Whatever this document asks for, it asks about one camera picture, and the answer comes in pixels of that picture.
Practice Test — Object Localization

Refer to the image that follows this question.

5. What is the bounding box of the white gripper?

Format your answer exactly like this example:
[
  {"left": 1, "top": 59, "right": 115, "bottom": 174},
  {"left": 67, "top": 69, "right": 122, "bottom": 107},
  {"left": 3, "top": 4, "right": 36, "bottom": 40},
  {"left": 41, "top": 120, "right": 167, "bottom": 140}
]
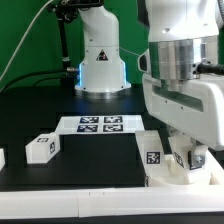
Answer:
[{"left": 142, "top": 74, "right": 224, "bottom": 170}]

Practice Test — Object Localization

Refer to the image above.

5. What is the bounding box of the white U-shaped wall fence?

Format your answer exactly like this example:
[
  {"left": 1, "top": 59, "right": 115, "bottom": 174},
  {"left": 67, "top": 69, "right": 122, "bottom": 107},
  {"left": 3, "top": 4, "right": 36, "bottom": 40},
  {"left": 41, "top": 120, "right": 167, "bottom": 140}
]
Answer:
[{"left": 0, "top": 156, "right": 224, "bottom": 220}]

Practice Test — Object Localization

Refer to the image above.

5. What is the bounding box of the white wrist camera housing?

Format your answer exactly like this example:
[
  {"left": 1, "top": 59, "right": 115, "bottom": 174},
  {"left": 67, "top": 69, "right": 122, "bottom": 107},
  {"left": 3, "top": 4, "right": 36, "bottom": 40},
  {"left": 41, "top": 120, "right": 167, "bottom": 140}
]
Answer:
[{"left": 138, "top": 50, "right": 151, "bottom": 74}]

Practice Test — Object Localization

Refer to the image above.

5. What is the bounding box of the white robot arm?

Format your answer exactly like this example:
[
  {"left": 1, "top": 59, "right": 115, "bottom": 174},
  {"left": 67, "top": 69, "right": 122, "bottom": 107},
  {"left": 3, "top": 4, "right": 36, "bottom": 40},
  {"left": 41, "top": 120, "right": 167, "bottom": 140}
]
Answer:
[{"left": 76, "top": 0, "right": 224, "bottom": 151}]

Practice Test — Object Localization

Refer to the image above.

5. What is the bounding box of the black cable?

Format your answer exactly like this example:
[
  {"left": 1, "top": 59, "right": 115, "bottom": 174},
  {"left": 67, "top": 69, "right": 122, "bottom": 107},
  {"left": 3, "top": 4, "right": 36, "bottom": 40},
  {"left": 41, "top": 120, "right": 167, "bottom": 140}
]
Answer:
[{"left": 0, "top": 68, "right": 78, "bottom": 94}]

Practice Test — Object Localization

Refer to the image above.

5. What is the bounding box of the grey cable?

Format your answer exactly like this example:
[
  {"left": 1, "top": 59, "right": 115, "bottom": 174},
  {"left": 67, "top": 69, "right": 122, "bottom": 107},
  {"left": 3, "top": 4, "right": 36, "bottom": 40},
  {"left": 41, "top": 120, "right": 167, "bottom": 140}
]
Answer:
[{"left": 0, "top": 0, "right": 54, "bottom": 82}]

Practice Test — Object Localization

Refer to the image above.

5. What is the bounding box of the black camera stand pole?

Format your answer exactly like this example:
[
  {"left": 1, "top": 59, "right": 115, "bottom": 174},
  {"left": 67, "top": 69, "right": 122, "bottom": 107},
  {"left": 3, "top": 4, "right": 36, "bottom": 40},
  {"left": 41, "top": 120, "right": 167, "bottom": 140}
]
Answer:
[{"left": 47, "top": 0, "right": 104, "bottom": 88}]

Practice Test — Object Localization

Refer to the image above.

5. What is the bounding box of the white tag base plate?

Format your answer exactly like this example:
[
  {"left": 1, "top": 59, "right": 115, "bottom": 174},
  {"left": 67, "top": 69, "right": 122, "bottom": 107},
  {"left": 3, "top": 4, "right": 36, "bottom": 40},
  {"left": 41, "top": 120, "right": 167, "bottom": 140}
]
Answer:
[{"left": 55, "top": 115, "right": 144, "bottom": 135}]

